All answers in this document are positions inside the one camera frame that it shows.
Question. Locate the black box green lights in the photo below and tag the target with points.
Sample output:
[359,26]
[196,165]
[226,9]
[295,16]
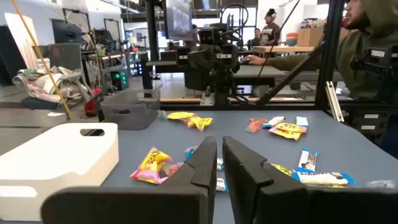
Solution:
[119,79]

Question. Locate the white leaning panel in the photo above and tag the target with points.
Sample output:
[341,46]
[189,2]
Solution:
[20,40]

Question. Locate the white blue Hershey's bar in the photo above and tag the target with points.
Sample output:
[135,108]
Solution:
[273,121]
[308,161]
[219,164]
[189,152]
[323,179]
[301,121]
[220,185]

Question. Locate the red tool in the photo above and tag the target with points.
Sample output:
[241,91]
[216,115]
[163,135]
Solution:
[91,105]

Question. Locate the wooden desk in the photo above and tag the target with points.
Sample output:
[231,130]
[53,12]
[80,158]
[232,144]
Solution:
[283,48]

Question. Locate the white plastic bin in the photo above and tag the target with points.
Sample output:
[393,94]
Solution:
[46,161]

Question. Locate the hanging display screen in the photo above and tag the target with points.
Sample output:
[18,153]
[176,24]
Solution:
[178,18]

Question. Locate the cardboard box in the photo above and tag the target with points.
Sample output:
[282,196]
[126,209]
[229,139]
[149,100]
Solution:
[309,36]

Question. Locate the dark grey desk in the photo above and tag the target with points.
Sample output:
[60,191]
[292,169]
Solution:
[264,73]

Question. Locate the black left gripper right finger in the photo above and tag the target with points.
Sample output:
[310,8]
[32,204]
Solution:
[248,186]

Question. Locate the yellow pink candy pack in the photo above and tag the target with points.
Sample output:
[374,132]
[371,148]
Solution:
[329,186]
[287,130]
[180,115]
[200,123]
[149,168]
[282,169]

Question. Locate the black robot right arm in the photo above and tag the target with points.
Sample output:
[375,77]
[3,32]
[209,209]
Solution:
[222,90]

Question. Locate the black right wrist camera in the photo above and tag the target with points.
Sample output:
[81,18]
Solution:
[206,35]

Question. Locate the silver metal bracket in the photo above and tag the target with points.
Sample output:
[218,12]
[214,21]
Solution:
[334,101]

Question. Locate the clear container of snacks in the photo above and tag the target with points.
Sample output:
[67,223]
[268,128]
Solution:
[130,115]

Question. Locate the red candy clear wrapper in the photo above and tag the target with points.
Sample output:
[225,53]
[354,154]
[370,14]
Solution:
[254,126]
[171,169]

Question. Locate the person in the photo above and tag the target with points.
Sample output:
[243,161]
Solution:
[270,31]
[357,62]
[256,39]

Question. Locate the black aluminium table frame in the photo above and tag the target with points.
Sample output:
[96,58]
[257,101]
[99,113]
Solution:
[326,62]

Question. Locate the pile of cloths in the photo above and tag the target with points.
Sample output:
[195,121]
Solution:
[46,84]

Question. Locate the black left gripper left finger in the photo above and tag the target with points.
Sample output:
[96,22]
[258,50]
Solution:
[199,174]

